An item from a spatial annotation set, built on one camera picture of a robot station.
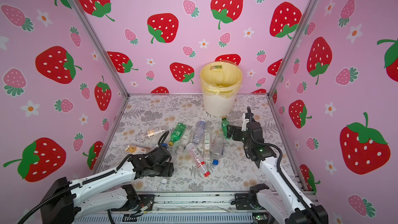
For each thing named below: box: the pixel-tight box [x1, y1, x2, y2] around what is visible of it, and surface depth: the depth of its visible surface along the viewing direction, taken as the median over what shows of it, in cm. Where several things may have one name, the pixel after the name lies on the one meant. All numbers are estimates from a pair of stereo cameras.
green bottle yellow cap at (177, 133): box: [167, 122, 187, 147], surface depth 95 cm
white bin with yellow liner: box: [199, 60, 244, 118], surface depth 101 cm
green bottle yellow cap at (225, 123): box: [221, 116, 230, 140], surface depth 100 cm
